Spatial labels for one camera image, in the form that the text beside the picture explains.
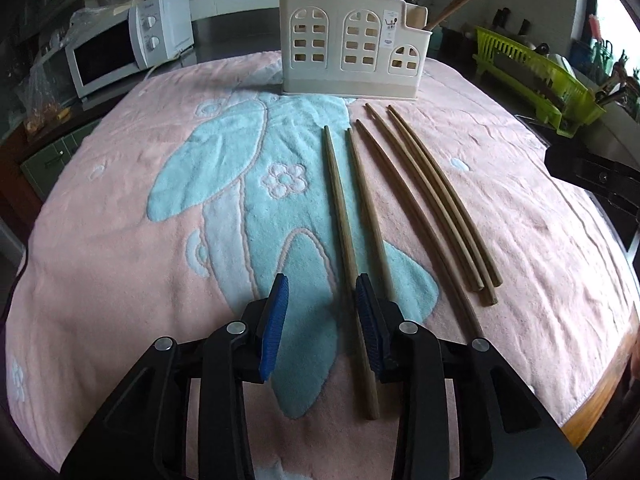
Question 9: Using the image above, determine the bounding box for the green lower cabinet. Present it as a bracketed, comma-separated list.
[21, 120, 100, 202]

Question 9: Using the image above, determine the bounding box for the white microwave oven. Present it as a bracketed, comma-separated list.
[65, 0, 194, 99]

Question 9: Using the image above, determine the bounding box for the cream plastic utensil holder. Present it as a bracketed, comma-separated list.
[279, 0, 432, 100]

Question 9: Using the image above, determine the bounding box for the pink and blue towel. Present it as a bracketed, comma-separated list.
[6, 53, 639, 479]

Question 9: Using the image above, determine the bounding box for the plastic bag with food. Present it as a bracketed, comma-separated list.
[17, 65, 75, 136]

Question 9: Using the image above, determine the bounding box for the green dish drying rack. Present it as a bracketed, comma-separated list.
[474, 27, 605, 138]

